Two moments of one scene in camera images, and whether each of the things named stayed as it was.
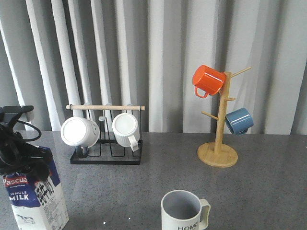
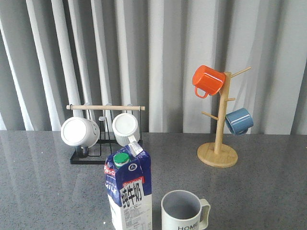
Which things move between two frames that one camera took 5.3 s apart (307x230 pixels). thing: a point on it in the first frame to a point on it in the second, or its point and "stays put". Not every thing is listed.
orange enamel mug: (209, 80) stays put
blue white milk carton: (37, 205) to (128, 181)
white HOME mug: (182, 210) stays put
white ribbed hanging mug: (126, 128) stays put
